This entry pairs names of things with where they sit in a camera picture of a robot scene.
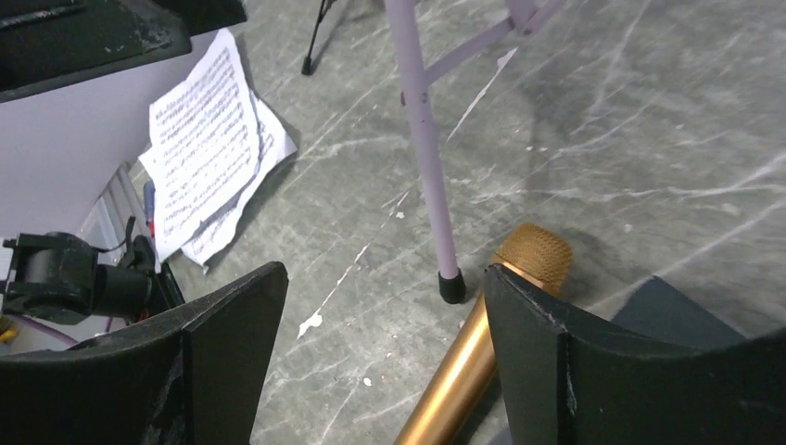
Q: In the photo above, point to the lilac music stand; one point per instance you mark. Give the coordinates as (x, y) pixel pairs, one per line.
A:
(524, 18)

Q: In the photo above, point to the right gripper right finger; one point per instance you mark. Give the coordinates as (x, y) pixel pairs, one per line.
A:
(663, 370)

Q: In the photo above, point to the sheet music page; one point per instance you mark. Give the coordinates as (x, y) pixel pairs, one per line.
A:
(218, 231)
(204, 144)

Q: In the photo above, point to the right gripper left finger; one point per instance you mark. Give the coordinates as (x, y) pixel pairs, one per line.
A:
(189, 375)

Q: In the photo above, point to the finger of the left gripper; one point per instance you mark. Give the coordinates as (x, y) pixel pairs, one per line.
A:
(46, 45)

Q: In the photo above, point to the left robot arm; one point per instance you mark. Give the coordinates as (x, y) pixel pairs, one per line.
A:
(59, 149)

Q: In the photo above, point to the gold microphone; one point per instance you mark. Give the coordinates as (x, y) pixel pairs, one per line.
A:
(531, 252)

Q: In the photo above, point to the aluminium frame rail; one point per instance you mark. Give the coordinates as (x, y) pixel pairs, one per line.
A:
(106, 222)

